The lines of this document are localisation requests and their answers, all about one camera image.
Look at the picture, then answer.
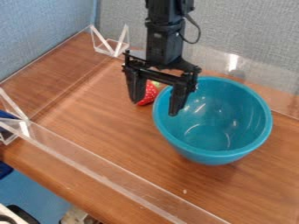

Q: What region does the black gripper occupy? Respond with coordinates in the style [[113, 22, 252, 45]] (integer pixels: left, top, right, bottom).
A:
[[122, 20, 201, 116]]

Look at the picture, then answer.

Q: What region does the blue plastic bowl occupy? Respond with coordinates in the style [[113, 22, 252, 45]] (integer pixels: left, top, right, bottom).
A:
[[153, 76, 273, 165]]

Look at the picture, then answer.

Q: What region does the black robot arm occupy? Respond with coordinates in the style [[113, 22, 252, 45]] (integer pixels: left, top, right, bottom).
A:
[[122, 0, 201, 116]]

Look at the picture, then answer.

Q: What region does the red strawberry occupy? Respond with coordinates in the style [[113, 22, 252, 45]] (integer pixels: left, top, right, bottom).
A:
[[136, 80, 160, 106]]

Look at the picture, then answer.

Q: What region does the clear acrylic back barrier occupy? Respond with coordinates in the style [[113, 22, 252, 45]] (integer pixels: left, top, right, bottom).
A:
[[116, 43, 299, 120]]

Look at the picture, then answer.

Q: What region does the clear acrylic barrier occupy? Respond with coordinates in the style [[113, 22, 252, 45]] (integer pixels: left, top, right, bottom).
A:
[[116, 43, 299, 120], [0, 118, 229, 224]]

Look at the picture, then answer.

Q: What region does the clear acrylic front barrier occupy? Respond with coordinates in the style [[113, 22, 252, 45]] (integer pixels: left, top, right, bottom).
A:
[[0, 118, 229, 224]]

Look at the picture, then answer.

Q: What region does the blue object at left edge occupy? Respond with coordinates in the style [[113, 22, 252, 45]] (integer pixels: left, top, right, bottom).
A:
[[0, 109, 16, 180]]

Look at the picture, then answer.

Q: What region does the black white object below table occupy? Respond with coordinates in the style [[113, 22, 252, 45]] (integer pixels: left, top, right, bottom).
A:
[[0, 204, 41, 224]]

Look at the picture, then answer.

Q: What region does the clear acrylic corner bracket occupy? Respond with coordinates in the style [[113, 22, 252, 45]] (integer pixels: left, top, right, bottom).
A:
[[89, 24, 129, 58]]

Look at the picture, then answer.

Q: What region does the black cable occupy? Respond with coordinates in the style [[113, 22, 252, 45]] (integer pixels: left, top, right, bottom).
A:
[[178, 12, 201, 46]]

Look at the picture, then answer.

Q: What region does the clear acrylic left bracket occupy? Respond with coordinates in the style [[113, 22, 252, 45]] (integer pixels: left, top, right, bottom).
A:
[[0, 88, 29, 145]]

